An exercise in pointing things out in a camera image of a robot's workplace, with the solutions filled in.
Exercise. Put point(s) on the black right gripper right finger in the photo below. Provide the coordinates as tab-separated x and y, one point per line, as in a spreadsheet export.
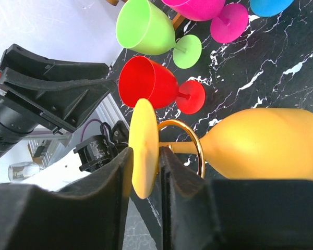
232	214

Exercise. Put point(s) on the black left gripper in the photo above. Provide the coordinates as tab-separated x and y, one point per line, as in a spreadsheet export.
59	95

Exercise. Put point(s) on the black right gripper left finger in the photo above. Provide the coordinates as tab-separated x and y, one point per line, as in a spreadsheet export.
88	214

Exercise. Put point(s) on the red wine glass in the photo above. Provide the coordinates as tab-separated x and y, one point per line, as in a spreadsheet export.
144	78

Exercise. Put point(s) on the green wine glass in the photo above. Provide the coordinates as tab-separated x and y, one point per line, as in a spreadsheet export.
144	28

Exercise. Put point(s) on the yellow orange wine glass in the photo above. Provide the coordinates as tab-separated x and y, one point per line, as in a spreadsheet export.
145	138

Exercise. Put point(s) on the magenta wine glass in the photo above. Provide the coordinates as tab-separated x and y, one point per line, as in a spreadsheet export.
228	21

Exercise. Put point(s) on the blue wine glass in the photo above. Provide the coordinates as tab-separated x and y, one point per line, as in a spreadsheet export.
268	8

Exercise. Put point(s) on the gold wire glass rack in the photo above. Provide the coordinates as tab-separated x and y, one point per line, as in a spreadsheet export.
256	143

